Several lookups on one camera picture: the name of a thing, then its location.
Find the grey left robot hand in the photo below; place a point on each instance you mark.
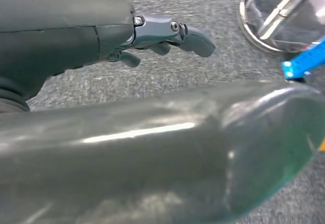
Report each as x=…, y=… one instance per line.
x=63, y=30

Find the blue metal shelf rack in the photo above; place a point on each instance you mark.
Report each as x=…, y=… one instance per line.
x=305, y=62

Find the chrome stanchion post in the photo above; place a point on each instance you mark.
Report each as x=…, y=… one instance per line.
x=284, y=10

